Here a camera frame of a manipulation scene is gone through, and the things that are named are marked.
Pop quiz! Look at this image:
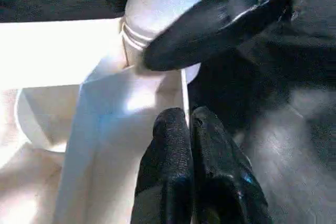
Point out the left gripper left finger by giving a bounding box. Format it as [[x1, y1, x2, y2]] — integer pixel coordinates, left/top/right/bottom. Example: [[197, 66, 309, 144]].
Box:
[[133, 107, 196, 224]]

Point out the black mat cloth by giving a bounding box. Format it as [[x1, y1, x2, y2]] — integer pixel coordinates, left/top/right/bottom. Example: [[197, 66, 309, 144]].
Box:
[[0, 0, 336, 224]]

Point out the white plastic table top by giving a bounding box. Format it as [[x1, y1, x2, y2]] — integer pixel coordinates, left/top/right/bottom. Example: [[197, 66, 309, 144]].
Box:
[[0, 16, 203, 224]]

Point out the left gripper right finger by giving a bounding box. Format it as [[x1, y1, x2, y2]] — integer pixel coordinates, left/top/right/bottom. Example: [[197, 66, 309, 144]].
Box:
[[191, 106, 274, 224]]

